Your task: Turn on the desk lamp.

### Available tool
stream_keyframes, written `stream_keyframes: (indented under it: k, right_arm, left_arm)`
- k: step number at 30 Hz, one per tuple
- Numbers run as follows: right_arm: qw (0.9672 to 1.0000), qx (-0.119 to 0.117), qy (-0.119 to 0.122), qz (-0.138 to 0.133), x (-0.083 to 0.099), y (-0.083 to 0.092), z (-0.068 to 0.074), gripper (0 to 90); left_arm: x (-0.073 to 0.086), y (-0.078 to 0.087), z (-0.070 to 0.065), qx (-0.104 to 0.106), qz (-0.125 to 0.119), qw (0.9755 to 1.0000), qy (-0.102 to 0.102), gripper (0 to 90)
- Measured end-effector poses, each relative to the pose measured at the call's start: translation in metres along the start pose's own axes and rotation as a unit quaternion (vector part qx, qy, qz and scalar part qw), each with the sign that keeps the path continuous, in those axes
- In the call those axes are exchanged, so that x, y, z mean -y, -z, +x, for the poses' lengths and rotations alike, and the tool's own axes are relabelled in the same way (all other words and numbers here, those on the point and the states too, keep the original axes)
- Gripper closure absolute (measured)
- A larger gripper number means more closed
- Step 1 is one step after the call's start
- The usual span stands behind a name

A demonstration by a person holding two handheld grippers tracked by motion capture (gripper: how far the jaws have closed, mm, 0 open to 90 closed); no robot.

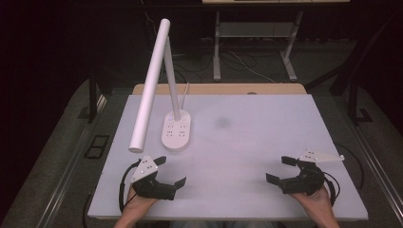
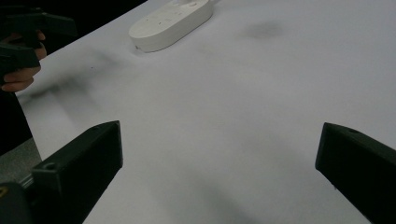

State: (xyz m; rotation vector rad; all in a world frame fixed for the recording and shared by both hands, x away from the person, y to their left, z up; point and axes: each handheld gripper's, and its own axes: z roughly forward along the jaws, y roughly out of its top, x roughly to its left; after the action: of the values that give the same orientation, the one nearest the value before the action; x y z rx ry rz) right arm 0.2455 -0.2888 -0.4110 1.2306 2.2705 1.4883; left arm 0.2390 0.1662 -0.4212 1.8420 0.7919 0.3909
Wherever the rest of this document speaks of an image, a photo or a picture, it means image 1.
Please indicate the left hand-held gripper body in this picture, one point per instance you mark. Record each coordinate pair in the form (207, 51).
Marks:
(149, 185)

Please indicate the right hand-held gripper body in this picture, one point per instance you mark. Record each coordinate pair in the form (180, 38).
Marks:
(305, 182)

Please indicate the white desk lamp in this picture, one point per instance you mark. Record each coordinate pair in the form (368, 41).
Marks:
(149, 85)

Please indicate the person's left hand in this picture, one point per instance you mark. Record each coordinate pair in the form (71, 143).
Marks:
(137, 205)

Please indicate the person's right hand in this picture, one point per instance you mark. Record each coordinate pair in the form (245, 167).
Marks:
(316, 204)

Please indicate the white table mat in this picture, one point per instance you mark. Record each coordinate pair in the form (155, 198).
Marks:
(234, 152)

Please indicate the black metal stand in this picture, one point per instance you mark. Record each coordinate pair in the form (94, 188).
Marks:
(92, 98)
(353, 98)

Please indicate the wooden table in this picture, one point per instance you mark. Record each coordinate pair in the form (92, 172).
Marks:
(228, 89)

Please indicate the black floor frame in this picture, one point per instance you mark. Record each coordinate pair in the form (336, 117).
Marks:
(90, 152)

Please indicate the grey metal desk frame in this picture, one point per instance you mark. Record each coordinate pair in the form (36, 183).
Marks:
(217, 63)

